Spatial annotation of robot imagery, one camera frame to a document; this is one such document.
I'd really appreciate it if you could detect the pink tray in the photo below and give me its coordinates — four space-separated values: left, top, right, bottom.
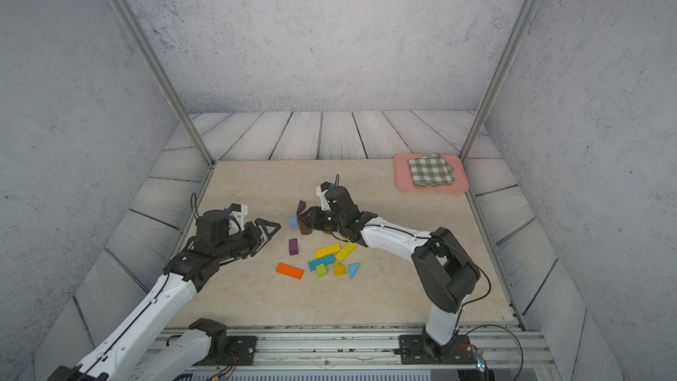
393 153 469 193

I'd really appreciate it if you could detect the orange long wooden block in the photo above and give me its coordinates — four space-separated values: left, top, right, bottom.
276 263 304 280

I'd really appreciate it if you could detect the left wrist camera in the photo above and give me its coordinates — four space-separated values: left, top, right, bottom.
225 203 249 233

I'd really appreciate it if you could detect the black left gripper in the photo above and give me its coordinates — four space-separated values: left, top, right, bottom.
214 218 281 264

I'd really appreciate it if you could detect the green small cube block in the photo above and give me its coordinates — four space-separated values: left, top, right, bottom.
315 264 328 278

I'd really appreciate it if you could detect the green checkered cloth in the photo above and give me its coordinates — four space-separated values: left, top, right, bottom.
407 153 455 188

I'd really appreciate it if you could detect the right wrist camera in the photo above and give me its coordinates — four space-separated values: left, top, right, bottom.
316 182 334 211

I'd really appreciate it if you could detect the left aluminium frame post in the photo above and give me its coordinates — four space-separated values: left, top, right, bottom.
109 0 215 169

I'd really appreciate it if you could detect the lime green long block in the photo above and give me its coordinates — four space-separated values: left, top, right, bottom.
335 243 358 263

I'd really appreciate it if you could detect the purple rectangular wooden block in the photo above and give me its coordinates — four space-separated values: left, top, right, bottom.
288 238 299 256

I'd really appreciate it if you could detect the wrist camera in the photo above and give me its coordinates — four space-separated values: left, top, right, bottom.
225 203 249 233
316 182 334 211

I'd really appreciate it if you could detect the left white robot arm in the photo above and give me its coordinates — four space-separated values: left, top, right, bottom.
50 205 281 380

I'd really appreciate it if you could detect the dark brown rectangular block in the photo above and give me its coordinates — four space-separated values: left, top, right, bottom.
297 217 313 236

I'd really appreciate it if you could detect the teal long wooden block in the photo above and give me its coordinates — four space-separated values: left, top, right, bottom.
309 254 336 271

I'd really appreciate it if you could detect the right aluminium frame post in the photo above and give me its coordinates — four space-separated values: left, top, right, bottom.
460 0 539 162

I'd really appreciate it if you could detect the aluminium frame post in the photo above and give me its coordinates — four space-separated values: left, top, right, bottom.
109 0 215 169
460 0 539 162

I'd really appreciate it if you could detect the yellow long wooden block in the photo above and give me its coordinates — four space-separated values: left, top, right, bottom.
315 243 342 259

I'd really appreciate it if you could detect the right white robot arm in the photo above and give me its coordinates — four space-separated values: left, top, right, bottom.
298 183 484 360

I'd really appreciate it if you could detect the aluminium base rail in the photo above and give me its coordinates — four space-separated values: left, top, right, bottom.
124 324 561 380

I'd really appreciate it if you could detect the light blue triangle block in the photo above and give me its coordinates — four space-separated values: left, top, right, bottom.
348 263 360 279

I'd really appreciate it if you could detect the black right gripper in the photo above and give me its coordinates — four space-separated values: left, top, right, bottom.
297 205 347 233

